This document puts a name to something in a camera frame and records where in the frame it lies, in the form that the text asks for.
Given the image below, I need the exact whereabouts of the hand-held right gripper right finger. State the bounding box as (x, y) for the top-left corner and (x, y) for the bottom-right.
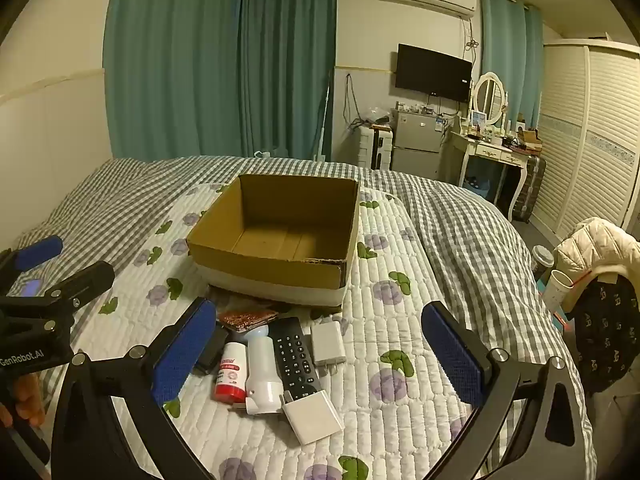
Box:
(421, 301), (587, 480)

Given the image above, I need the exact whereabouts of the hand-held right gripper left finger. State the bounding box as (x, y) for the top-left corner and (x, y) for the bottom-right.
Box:
(50, 297), (218, 480)

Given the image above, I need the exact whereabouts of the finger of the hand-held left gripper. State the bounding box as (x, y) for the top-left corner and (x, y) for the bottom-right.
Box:
(0, 260), (117, 333)
(0, 235), (64, 287)

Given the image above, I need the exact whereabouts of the black rectangular case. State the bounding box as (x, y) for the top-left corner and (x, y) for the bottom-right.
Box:
(192, 324), (230, 376)

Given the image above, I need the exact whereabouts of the red and white bottle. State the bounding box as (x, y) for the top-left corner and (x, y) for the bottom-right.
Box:
(211, 341), (250, 405)

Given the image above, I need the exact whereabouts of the brown snack packet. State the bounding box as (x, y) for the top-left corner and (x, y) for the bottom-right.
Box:
(217, 309), (279, 332)

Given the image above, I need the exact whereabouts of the white bottle with blue cap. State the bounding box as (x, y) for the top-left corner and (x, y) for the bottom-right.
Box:
(244, 325), (285, 416)

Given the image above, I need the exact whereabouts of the black remote control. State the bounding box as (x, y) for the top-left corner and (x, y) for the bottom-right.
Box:
(268, 316), (326, 402)

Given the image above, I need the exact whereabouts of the white plug adapter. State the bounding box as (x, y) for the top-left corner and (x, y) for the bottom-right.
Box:
(311, 320), (348, 376)

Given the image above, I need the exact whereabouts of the white square charger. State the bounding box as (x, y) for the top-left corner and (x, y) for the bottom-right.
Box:
(281, 391), (345, 445)

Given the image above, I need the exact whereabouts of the brown cardboard box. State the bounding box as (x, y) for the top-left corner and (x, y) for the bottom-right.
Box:
(186, 174), (361, 311)

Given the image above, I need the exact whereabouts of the person's left hand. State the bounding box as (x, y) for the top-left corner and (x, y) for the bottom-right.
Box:
(0, 374), (47, 429)

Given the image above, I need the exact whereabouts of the floral quilted mat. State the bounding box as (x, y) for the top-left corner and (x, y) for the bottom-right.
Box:
(70, 182), (483, 480)

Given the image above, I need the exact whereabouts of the white paper cup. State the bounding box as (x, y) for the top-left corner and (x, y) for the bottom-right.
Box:
(542, 269), (576, 314)

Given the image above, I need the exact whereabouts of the lidded jar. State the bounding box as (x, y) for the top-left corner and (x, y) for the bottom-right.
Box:
(532, 245), (556, 281)

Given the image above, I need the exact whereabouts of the dark printed garment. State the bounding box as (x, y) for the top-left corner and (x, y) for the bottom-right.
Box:
(569, 274), (640, 395)

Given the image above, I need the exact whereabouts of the blue storage basket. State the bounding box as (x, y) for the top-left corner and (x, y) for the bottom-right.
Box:
(462, 175), (497, 202)

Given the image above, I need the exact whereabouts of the cream padded jacket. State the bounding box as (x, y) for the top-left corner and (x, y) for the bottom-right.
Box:
(554, 217), (640, 295)

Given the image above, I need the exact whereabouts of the dark suitcase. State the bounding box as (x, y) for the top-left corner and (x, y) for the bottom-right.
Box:
(512, 152), (547, 224)

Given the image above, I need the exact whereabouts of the white dressing table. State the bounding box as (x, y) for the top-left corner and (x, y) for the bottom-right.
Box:
(442, 129), (544, 222)

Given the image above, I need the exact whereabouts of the small silver fridge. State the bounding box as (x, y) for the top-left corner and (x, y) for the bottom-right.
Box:
(391, 108), (444, 181)

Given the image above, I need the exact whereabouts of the white suitcase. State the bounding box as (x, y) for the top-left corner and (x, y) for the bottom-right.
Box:
(357, 125), (394, 171)

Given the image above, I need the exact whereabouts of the teal curtain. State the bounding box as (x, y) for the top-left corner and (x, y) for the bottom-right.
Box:
(477, 0), (544, 128)
(102, 0), (247, 162)
(239, 0), (338, 161)

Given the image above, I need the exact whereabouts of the white louvred wardrobe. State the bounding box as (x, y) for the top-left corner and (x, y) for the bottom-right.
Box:
(529, 37), (640, 247)

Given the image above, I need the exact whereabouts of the oval white vanity mirror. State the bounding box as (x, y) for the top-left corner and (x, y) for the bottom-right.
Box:
(471, 72), (507, 127)

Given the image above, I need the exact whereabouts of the white pole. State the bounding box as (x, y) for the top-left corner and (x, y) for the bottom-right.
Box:
(313, 85), (332, 162)

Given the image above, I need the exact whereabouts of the black wall television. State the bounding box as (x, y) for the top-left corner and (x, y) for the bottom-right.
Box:
(395, 43), (474, 104)

